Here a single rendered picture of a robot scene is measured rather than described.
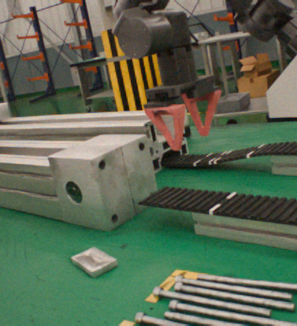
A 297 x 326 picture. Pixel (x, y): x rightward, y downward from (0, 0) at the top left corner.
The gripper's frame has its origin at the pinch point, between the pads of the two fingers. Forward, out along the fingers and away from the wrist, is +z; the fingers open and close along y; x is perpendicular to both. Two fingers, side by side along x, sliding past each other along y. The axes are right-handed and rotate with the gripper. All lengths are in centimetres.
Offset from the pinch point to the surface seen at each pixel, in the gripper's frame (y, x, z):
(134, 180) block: 17.9, 3.8, 0.3
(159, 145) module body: 2.2, -5.1, 0.7
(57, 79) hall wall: -654, -891, 46
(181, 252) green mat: 25.0, 15.8, 4.8
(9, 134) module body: 3.4, -48.9, -1.8
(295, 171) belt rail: 2.0, 18.6, 4.1
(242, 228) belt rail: 20.4, 20.6, 3.6
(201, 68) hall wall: -697, -486, 67
